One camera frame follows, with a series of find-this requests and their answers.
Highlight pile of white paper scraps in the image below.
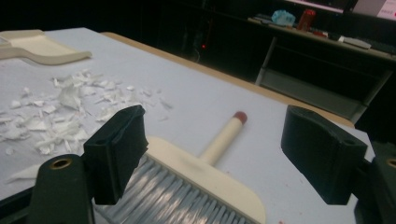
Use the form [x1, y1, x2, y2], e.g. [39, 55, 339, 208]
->
[0, 69, 174, 157]

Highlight monitor screen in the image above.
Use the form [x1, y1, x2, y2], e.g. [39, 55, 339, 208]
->
[285, 0, 396, 21]

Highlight red can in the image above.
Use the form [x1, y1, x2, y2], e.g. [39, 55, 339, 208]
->
[296, 8, 318, 33]

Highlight flat white device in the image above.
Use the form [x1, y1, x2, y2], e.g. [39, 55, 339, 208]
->
[337, 35, 373, 50]

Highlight cream hand brush grey bristles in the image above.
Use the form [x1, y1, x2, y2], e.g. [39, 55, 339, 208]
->
[94, 111, 267, 224]

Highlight dark shelf unit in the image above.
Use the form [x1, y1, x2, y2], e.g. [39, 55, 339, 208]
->
[247, 16, 396, 124]

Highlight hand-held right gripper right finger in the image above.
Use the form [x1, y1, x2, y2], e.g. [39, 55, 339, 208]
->
[280, 105, 369, 206]

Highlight large white paper scrap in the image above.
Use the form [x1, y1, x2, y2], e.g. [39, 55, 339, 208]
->
[4, 163, 42, 185]

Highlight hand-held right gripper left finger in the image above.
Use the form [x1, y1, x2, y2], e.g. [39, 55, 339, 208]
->
[83, 105, 149, 205]

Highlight cream plastic dustpan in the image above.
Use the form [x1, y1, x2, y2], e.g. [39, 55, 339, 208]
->
[0, 29, 93, 66]

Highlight light blue crumpled bag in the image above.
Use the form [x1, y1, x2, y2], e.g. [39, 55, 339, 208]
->
[271, 8, 296, 28]

